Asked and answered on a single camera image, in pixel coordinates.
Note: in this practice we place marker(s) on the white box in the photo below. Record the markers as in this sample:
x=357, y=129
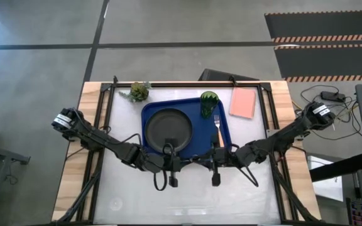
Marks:
x=325, y=182

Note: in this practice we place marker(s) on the black table frame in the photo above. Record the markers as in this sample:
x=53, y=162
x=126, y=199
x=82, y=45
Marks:
x=184, y=84

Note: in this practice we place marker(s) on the blue plastic tray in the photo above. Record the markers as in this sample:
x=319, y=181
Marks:
x=203, y=135

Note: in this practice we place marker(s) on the black power adapter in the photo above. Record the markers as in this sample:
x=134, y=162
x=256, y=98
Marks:
x=333, y=96

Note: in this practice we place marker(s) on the small potted succulent plant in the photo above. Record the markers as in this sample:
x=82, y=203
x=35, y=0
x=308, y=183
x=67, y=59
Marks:
x=138, y=91

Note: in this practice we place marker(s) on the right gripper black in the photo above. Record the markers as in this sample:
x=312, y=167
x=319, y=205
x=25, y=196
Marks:
x=223, y=157

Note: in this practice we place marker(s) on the salmon pink notebook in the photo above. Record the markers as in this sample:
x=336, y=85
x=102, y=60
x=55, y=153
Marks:
x=243, y=103

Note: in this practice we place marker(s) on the black striped floor mat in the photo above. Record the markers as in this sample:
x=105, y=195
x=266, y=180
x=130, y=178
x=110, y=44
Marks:
x=322, y=25
x=328, y=61

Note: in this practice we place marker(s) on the black object behind table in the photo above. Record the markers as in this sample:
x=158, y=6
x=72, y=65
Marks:
x=225, y=76

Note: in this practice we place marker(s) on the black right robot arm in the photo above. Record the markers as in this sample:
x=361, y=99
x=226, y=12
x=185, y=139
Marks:
x=281, y=138

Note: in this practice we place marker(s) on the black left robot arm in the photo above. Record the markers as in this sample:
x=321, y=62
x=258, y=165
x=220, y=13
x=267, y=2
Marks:
x=99, y=139

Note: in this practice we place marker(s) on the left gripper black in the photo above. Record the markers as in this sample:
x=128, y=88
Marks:
x=156, y=163

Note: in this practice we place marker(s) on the green ribbed cup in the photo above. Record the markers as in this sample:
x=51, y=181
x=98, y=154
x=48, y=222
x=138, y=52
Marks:
x=208, y=102

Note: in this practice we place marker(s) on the dark grey round plate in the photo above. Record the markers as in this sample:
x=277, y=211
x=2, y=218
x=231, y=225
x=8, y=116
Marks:
x=168, y=125

